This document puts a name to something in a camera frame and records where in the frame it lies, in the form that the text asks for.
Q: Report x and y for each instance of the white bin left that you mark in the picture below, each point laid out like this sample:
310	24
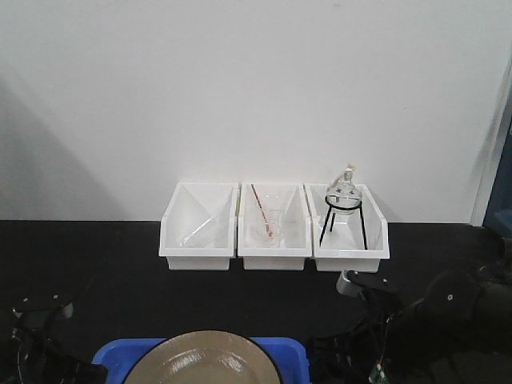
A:
190	204

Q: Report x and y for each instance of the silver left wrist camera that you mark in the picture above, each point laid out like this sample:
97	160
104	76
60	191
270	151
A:
67	310

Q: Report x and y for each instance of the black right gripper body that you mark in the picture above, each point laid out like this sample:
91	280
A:
357	355

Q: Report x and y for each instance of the beige plate with black rim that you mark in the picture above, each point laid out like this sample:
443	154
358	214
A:
205	356

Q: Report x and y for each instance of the glass rod in left bin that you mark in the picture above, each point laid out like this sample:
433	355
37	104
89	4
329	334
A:
204	234

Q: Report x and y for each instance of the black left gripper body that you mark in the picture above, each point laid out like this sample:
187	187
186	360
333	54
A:
29	353

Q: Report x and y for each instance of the white bin right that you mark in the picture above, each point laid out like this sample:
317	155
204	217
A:
342	249

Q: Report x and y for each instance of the glass beaker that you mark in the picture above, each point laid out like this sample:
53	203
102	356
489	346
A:
274	215

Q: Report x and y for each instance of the white bin middle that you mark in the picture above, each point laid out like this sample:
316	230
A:
296	244

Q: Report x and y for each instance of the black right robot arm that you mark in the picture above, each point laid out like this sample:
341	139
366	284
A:
459	312

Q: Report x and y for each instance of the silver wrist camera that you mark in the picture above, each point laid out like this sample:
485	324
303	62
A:
345	286
67	310

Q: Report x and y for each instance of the glass alcohol lamp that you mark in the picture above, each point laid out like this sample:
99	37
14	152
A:
343	194

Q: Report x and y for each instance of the blue plastic tray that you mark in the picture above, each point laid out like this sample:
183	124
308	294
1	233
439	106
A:
119	356

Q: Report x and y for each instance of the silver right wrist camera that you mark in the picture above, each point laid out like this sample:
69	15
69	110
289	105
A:
345	286

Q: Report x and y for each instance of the red glass rod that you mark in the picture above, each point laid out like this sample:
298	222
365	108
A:
262	212

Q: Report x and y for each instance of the white bin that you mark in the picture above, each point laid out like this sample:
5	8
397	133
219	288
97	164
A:
190	204
342	249
296	244

